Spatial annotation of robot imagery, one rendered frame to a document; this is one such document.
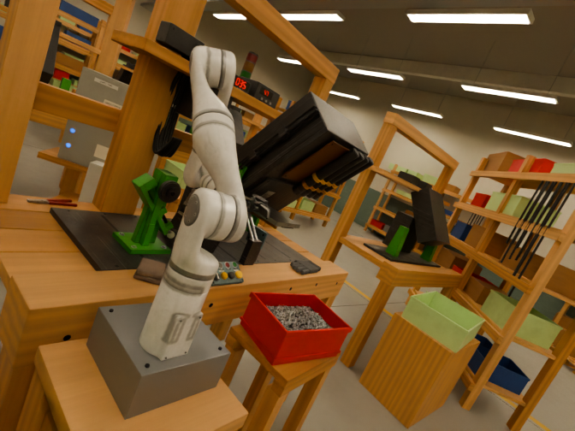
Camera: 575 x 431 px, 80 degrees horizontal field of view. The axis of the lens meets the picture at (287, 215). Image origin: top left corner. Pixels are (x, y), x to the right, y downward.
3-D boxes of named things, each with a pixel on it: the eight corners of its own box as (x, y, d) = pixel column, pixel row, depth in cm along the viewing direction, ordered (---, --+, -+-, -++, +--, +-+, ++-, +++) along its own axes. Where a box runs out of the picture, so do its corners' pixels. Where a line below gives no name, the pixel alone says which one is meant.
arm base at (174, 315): (193, 351, 70) (223, 279, 67) (153, 363, 63) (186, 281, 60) (169, 325, 75) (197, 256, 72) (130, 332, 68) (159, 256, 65)
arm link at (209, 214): (208, 194, 57) (173, 284, 60) (253, 207, 63) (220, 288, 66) (190, 178, 64) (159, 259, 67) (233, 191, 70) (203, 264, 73)
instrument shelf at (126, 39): (298, 131, 182) (301, 123, 181) (143, 50, 109) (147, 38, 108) (266, 118, 196) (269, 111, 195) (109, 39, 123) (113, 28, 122)
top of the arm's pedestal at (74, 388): (242, 427, 74) (249, 412, 74) (84, 510, 49) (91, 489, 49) (172, 335, 93) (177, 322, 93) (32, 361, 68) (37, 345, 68)
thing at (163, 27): (198, 61, 130) (205, 44, 129) (164, 42, 118) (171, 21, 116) (188, 59, 134) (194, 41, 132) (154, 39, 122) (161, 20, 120)
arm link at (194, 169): (180, 180, 104) (183, 138, 96) (207, 178, 109) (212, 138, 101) (186, 193, 100) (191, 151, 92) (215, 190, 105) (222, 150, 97)
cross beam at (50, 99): (271, 177, 216) (277, 164, 214) (25, 107, 110) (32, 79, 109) (266, 174, 219) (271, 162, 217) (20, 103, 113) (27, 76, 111)
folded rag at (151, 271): (139, 263, 104) (143, 255, 104) (166, 271, 106) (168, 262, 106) (132, 279, 95) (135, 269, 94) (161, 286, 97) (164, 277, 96)
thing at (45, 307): (338, 295, 193) (349, 272, 191) (11, 370, 71) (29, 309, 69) (318, 282, 201) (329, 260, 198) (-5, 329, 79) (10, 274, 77)
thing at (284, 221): (298, 231, 142) (300, 224, 142) (274, 228, 129) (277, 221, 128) (238, 194, 164) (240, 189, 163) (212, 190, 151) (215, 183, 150)
